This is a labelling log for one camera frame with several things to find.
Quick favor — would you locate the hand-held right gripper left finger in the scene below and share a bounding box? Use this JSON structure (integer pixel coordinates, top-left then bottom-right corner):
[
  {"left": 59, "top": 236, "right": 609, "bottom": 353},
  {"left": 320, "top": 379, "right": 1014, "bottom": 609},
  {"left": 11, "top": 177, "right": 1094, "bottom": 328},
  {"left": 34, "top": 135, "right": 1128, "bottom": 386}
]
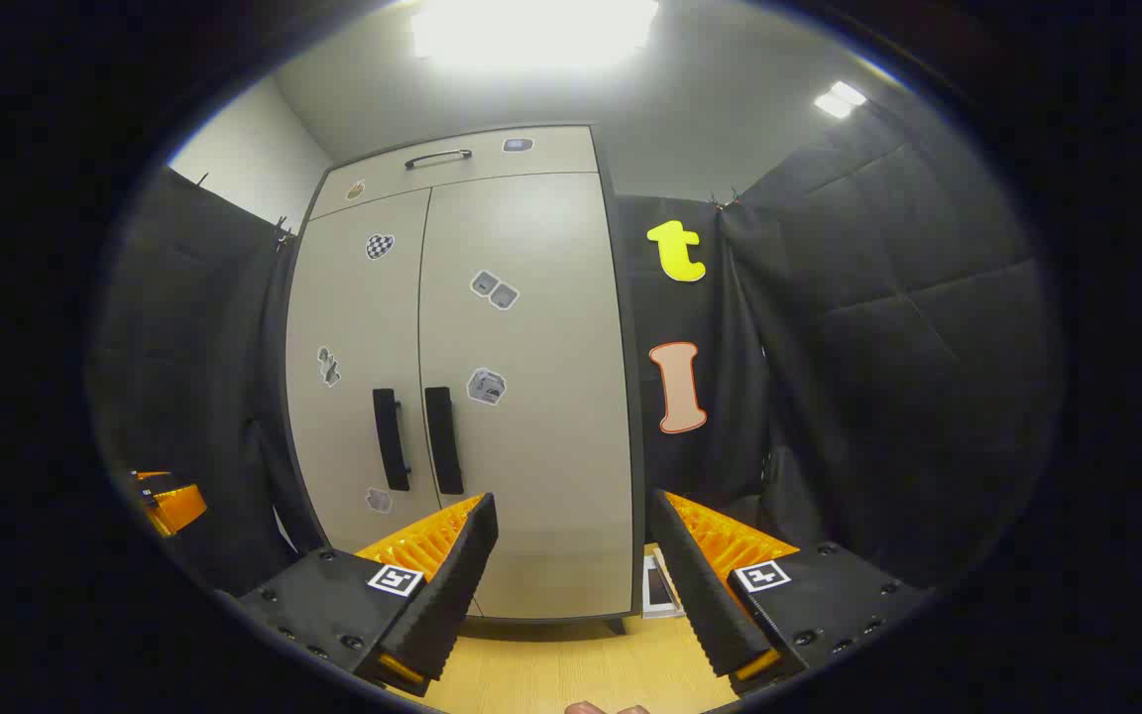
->
[{"left": 234, "top": 493, "right": 500, "bottom": 695}]

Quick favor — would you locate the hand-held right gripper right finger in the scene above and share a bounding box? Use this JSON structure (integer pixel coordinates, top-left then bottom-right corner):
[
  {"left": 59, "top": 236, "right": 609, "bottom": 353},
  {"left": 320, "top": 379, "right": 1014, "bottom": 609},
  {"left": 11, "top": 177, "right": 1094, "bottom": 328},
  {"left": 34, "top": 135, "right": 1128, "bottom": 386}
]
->
[{"left": 648, "top": 488, "right": 934, "bottom": 695}]

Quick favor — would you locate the beige double-door shoe cabinet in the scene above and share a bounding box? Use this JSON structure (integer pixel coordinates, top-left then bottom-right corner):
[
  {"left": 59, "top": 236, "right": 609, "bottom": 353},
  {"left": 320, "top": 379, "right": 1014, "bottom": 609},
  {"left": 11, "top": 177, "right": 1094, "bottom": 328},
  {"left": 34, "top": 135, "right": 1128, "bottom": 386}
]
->
[{"left": 284, "top": 124, "right": 646, "bottom": 636}]

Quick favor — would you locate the white-bordered book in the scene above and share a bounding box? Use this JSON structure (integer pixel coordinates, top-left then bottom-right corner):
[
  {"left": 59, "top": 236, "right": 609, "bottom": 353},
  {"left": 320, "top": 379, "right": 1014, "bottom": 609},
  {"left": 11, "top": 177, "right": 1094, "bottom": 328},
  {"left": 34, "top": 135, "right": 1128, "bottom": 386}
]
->
[{"left": 640, "top": 543, "right": 686, "bottom": 621}]

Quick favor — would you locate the black backdrop cloth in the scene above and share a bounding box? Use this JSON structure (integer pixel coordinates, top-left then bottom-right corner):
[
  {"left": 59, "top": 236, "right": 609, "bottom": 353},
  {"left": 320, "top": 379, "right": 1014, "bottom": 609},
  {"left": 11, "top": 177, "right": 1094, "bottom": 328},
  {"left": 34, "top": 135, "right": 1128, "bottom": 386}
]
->
[
  {"left": 85, "top": 167, "right": 329, "bottom": 596},
  {"left": 616, "top": 94, "right": 1068, "bottom": 591}
]

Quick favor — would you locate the large ceiling light panel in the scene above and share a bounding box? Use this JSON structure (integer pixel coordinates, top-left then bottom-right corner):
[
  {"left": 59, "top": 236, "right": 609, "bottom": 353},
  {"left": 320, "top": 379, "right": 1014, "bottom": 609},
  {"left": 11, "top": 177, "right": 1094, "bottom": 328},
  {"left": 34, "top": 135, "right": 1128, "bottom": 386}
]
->
[{"left": 410, "top": 0, "right": 661, "bottom": 70}]

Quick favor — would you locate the black door handle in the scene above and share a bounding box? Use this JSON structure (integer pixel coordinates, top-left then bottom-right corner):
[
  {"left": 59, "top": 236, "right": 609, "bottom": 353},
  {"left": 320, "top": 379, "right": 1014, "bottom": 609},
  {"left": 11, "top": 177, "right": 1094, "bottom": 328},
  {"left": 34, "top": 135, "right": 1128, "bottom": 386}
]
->
[
  {"left": 373, "top": 389, "right": 411, "bottom": 493},
  {"left": 424, "top": 387, "right": 465, "bottom": 496}
]

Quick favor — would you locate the small ceiling light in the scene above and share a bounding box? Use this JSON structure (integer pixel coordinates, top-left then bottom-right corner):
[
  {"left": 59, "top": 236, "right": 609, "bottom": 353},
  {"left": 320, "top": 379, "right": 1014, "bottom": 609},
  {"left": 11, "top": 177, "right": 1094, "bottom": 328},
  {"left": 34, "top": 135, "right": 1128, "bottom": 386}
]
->
[{"left": 814, "top": 79, "right": 869, "bottom": 120}]

